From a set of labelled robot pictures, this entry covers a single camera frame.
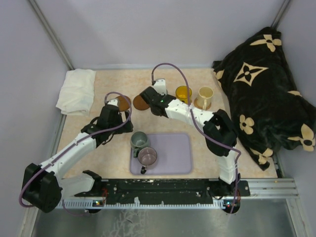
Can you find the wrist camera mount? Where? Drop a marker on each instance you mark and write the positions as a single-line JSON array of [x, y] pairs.
[[114, 102], [159, 86]]

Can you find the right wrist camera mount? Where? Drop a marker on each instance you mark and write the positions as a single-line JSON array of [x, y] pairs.
[[159, 86]]

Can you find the light woven coaster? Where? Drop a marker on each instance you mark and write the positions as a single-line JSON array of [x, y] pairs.
[[199, 107]]

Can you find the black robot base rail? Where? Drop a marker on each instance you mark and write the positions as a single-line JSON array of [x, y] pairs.
[[166, 191]]

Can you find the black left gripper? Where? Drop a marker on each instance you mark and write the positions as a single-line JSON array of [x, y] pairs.
[[127, 128]]

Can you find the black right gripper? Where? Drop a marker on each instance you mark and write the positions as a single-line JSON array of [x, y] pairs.
[[163, 96]]

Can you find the dark wooden coaster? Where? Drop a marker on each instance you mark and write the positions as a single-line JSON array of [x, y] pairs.
[[124, 103]]

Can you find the yellow mug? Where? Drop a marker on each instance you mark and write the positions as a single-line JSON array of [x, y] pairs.
[[184, 94]]

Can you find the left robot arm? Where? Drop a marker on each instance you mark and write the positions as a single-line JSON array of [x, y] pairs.
[[44, 185]]

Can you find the cream mug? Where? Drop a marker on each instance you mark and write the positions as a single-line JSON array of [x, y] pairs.
[[204, 97]]

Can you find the white folded cloth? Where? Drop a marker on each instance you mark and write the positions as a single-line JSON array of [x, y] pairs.
[[77, 93]]

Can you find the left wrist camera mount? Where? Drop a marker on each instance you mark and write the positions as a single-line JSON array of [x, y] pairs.
[[114, 102]]

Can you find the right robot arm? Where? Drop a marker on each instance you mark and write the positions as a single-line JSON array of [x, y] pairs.
[[216, 127]]

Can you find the brown wooden coaster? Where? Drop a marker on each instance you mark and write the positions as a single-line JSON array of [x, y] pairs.
[[140, 104]]

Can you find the purple mug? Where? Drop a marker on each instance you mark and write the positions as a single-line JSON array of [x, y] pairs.
[[147, 157]]

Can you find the grey-green mug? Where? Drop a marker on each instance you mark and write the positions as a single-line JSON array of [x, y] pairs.
[[138, 141]]

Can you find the lavender plastic tray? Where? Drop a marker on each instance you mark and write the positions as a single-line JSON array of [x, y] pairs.
[[174, 155]]

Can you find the black floral blanket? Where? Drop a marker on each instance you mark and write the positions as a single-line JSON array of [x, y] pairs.
[[265, 105]]

